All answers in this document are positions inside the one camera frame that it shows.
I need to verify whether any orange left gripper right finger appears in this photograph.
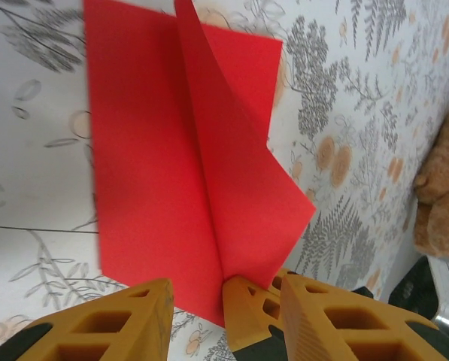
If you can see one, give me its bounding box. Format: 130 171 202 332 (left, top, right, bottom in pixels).
281 273 449 361

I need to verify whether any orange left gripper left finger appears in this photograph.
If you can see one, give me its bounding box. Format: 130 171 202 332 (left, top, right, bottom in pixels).
0 277 175 361

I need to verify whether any red square paper sheet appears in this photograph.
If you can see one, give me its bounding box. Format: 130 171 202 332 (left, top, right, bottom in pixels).
81 0 318 328

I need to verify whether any brown teddy bear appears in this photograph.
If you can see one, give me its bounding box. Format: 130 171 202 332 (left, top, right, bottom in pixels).
413 104 449 261

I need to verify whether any floral patterned tablecloth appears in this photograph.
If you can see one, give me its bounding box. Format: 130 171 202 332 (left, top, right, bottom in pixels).
0 0 449 361

